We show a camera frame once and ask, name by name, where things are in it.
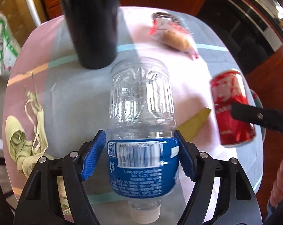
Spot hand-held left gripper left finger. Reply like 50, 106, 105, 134
13, 129, 106, 225

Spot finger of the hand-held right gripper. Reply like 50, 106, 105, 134
231, 102, 283, 134

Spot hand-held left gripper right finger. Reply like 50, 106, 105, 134
174, 130, 263, 225

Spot red soda can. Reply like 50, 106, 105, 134
209, 69, 257, 148

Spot clear bottle with blue label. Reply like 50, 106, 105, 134
107, 57, 180, 224

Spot person's right hand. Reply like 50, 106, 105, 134
269, 156, 283, 210

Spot yellow-green peel piece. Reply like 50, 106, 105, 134
179, 108, 212, 140

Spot black built-in oven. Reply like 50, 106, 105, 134
198, 0, 283, 75

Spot dry corn husks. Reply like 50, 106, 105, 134
5, 71, 71, 216

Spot bread in clear red packet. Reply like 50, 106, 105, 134
149, 16, 199, 60

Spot white sack with green print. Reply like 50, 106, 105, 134
0, 13, 21, 75

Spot brown cardboard box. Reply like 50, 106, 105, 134
0, 0, 42, 32

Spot black round post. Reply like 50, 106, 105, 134
58, 0, 120, 70

